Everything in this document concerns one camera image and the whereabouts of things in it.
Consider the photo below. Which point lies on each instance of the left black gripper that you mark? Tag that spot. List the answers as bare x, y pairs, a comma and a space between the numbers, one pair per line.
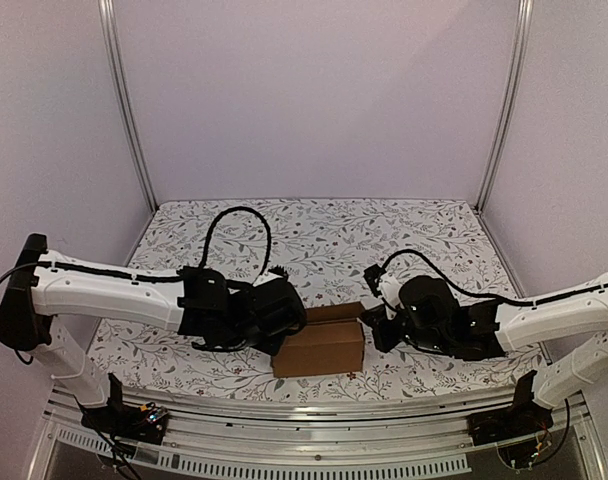
271, 348

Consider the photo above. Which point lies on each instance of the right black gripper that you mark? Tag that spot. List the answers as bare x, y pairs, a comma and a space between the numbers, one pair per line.
379, 325

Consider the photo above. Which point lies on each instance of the brown cardboard box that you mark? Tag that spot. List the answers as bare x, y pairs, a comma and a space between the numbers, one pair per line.
332, 342

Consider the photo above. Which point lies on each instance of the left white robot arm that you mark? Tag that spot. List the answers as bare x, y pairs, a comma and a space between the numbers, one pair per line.
45, 284

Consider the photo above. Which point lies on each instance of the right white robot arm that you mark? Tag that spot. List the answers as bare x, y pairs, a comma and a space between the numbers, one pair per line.
583, 309

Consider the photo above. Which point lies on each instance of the floral patterned table mat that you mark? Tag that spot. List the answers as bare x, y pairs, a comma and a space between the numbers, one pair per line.
325, 245

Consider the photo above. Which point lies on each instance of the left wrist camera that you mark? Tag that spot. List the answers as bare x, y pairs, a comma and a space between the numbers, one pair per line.
277, 305

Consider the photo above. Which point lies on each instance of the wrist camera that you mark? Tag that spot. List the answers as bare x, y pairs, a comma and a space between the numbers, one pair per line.
277, 305
420, 304

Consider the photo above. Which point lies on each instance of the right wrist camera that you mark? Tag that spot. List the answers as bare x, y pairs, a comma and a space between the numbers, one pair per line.
420, 304

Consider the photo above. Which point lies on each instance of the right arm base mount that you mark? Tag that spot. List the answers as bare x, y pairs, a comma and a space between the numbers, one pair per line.
522, 417

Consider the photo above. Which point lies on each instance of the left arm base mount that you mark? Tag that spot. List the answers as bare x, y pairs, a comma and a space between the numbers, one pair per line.
145, 423

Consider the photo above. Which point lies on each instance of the front aluminium rail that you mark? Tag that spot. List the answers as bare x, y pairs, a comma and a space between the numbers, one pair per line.
412, 438

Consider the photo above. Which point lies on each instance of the right aluminium frame post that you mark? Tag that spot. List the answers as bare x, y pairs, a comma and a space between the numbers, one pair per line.
516, 65

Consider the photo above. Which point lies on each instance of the aluminium frame post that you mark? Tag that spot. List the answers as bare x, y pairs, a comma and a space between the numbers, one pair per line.
117, 70
516, 65

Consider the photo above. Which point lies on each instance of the left aluminium frame post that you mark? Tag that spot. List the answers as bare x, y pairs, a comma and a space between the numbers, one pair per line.
117, 70

